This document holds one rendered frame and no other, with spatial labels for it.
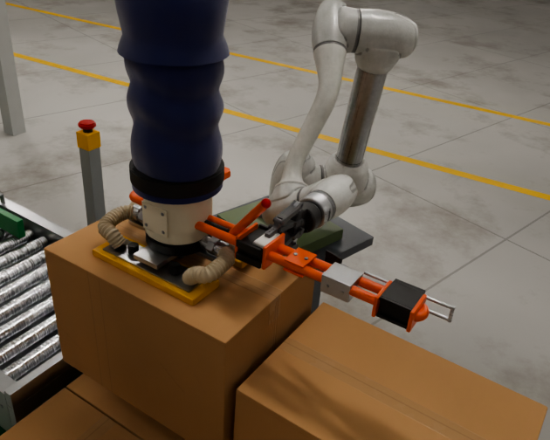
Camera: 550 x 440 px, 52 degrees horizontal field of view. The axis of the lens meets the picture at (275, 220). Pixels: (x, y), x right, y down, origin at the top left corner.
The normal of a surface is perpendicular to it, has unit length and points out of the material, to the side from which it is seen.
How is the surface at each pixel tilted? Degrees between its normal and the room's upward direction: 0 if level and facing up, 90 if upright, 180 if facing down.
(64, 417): 0
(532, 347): 0
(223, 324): 1
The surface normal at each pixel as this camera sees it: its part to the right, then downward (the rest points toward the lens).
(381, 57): 0.02, 0.75
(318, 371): 0.07, -0.86
